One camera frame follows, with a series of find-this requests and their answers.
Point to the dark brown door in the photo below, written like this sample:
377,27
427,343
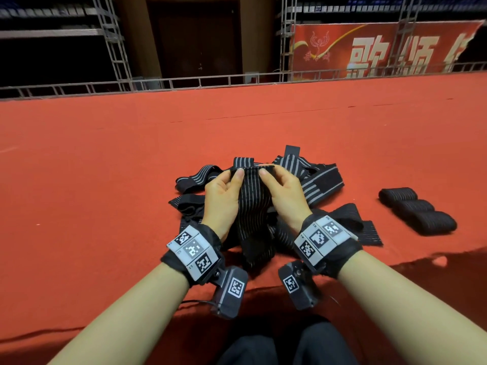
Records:
194,38

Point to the black trousers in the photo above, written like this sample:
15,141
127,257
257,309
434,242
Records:
289,346

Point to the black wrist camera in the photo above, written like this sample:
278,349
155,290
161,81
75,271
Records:
298,285
230,291

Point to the black wristband with marker tags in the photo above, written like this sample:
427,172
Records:
326,243
194,253

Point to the metal railing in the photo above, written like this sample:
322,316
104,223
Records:
190,79

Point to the red banner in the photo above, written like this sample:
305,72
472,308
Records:
380,49

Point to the person's left forearm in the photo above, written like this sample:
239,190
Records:
125,319

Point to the metal truss column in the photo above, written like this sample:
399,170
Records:
405,30
114,41
287,38

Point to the person's right forearm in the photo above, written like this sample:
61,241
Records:
415,308

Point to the person's left hand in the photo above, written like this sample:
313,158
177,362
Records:
221,203

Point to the person's right hand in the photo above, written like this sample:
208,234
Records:
287,200

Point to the tiered bleacher seats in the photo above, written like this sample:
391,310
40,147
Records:
357,6
53,22

